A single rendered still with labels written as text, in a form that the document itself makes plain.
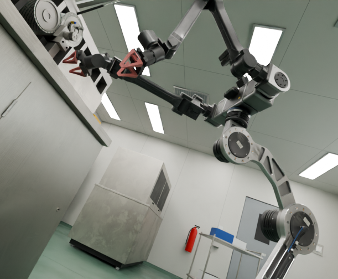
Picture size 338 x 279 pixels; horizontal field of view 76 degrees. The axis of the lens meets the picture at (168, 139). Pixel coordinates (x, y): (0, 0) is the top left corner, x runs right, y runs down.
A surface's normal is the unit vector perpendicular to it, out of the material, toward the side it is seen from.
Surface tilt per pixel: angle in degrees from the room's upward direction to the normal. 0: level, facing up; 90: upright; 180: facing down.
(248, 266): 90
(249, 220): 90
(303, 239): 90
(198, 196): 90
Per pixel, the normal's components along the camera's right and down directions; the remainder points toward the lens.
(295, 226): 0.37, -0.26
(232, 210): -0.10, -0.46
